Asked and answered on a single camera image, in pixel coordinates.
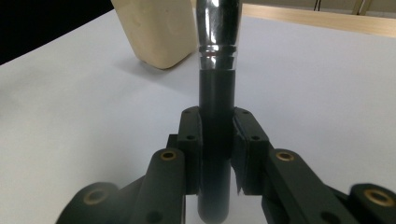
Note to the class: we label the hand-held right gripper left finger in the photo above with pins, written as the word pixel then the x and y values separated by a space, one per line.
pixel 165 180

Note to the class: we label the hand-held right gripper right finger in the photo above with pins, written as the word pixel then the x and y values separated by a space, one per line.
pixel 280 180

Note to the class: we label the thick black makeup brush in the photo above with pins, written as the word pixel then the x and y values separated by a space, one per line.
pixel 216 93

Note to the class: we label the beige square cup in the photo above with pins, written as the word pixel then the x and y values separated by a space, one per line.
pixel 155 31

